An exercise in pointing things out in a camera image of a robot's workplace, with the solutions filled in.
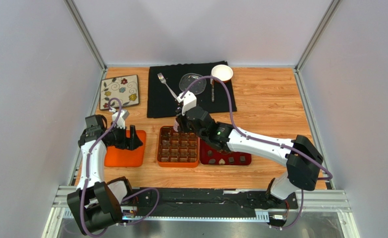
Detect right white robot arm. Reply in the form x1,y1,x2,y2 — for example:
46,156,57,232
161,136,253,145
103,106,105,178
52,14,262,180
175,106,324,200

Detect black cloth mat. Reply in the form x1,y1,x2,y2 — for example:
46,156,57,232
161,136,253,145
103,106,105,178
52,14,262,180
147,61,229,118

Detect dark handled knife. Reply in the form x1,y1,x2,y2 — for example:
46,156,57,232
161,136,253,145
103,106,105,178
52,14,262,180
211,79,215,102

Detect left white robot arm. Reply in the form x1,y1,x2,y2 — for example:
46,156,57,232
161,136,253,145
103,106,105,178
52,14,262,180
67,110,143,238

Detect red lacquer tray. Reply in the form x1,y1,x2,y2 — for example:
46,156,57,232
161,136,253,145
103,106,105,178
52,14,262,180
199,140,252,166

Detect clear glass plate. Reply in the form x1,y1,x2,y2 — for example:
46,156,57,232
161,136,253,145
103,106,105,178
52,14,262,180
179,73,207,95

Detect floral square plate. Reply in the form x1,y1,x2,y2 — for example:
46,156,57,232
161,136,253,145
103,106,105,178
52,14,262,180
99,75,141,111

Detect orange chocolate box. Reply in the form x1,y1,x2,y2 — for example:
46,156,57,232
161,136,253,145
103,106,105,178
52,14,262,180
156,126,200,168

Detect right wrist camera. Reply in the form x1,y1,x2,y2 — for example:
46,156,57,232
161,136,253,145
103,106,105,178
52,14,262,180
176,91,197,116

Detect white orange bowl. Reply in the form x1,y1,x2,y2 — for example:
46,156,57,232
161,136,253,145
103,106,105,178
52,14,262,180
211,64,233,83

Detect orange tin lid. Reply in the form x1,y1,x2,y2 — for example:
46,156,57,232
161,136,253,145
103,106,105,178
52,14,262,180
104,130,146,167

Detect silver fork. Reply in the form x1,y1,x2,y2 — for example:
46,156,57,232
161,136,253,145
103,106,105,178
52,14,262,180
157,73,177,99

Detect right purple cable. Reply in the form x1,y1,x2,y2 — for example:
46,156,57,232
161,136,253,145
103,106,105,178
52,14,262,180
180,75,333,230

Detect light leaf chocolate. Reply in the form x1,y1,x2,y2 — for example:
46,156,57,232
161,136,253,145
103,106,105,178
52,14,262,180
161,140,170,147

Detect pink handled metal tongs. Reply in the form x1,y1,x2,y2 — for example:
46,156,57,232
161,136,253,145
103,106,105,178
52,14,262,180
173,120,180,132

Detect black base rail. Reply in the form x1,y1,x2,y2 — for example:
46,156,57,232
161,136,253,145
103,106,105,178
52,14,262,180
121,188,299,219

